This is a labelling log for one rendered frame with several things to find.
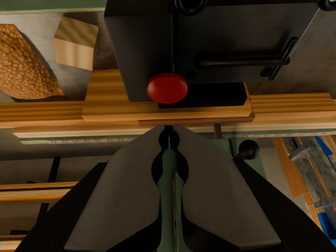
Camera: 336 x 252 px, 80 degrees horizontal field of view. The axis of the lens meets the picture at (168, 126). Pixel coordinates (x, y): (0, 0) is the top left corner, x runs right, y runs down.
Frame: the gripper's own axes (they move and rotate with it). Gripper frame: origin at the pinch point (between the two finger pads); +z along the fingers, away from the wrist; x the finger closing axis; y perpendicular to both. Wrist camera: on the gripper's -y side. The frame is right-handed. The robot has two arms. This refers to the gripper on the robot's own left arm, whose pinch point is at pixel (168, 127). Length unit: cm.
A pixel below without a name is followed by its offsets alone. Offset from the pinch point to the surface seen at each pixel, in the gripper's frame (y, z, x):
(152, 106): 4.0, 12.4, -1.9
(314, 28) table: -4.0, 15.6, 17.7
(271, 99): 7.1, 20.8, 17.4
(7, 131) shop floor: 104, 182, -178
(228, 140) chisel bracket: 8.3, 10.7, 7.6
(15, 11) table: -6.8, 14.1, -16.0
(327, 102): 7.7, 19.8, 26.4
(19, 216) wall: 213, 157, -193
